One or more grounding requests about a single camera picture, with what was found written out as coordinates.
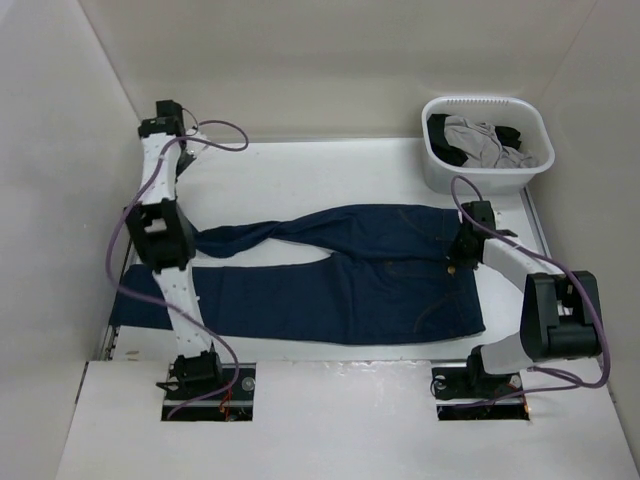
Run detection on white plastic laundry basket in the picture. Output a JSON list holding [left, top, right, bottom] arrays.
[[421, 95, 555, 195]]

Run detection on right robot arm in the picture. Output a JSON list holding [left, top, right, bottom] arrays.
[[447, 200, 611, 402]]

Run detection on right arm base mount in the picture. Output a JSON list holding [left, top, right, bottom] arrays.
[[430, 362, 529, 421]]

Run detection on grey garment in basket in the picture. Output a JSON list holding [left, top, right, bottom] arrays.
[[441, 116, 541, 170]]

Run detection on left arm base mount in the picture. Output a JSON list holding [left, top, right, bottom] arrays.
[[157, 363, 257, 422]]

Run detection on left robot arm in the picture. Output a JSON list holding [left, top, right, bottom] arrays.
[[125, 100, 225, 401]]

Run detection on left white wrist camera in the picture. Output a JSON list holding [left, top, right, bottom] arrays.
[[186, 126, 209, 159]]

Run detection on black garment in basket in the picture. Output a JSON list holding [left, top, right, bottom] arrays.
[[426, 114, 523, 168]]

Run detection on dark blue denim trousers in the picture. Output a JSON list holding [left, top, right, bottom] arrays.
[[110, 203, 487, 347]]

